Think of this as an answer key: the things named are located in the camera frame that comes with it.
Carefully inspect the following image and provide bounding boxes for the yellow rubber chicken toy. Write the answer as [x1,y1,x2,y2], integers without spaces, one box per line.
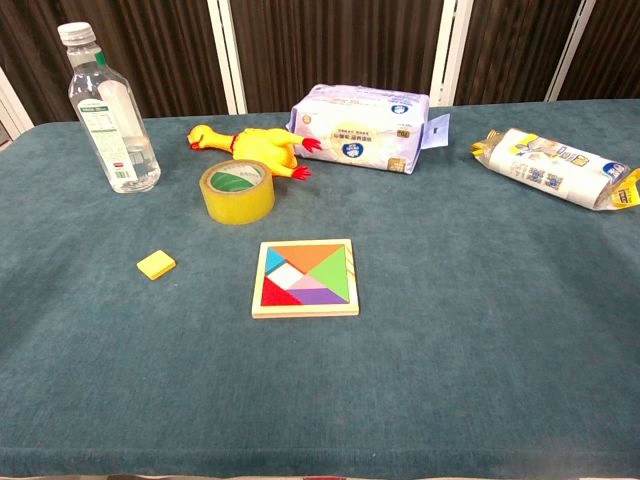
[187,123,323,181]

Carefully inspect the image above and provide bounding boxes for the green triangle tangram piece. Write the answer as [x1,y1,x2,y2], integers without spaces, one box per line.
[307,246,350,304]

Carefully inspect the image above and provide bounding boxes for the small yellow square block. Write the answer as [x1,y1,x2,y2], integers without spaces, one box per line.
[136,249,178,281]

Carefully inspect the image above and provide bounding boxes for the white partition post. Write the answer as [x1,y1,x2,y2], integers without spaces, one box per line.
[429,0,474,108]
[544,0,597,103]
[206,0,249,116]
[0,66,35,142]

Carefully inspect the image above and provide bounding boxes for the yellowish packing tape roll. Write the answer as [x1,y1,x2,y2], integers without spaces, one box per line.
[199,159,277,226]

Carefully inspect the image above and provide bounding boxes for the white lavender tissue pack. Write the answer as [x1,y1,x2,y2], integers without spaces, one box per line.
[285,83,451,176]

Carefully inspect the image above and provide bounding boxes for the purple parallelogram tangram piece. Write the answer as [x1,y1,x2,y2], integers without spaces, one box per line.
[289,288,350,306]

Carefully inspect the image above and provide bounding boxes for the pink triangle tangram piece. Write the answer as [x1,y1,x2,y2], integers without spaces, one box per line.
[288,274,330,292]

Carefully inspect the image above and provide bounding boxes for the clear plastic water bottle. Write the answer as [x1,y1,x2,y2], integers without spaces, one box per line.
[57,21,162,195]

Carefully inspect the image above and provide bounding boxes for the red triangle tangram piece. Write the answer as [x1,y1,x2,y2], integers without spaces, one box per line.
[260,276,303,307]

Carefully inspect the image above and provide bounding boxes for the teal table cloth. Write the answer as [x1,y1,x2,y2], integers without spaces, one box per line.
[0,99,640,479]

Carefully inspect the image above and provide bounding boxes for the colourful tangram puzzle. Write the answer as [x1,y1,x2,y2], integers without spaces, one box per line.
[250,238,361,320]

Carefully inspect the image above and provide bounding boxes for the white yellow wrapped roll pack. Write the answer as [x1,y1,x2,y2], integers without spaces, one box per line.
[470,127,640,213]

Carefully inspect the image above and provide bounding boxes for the orange triangle tangram piece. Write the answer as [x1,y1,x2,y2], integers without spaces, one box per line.
[270,244,346,275]

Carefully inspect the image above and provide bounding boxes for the blue triangle tangram piece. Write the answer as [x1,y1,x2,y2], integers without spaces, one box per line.
[264,247,287,276]

